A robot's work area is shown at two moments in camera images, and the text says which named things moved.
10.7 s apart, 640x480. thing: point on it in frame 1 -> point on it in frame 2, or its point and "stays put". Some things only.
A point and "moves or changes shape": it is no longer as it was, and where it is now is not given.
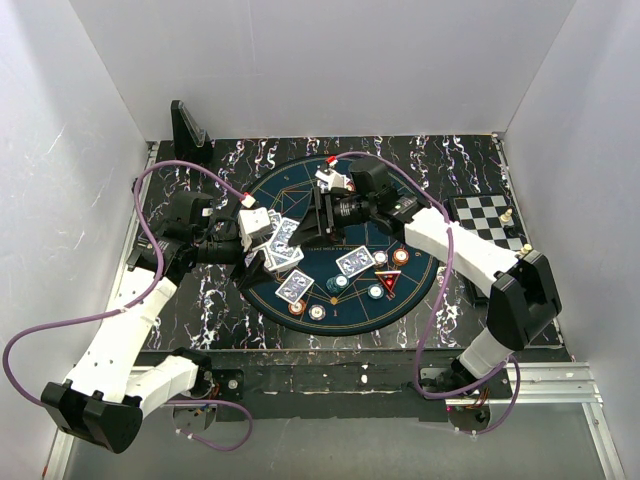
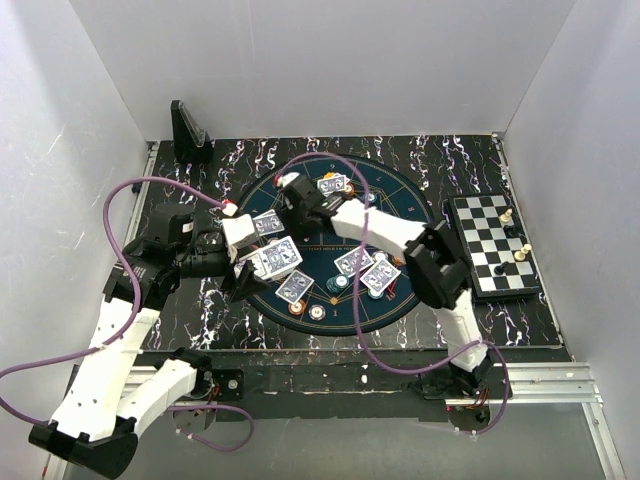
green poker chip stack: (337, 283) stays put
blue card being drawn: (285, 231) moves or changes shape
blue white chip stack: (317, 312) stays put
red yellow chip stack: (298, 307) stays put
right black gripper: (309, 229) -> (290, 215)
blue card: (356, 261) stays put
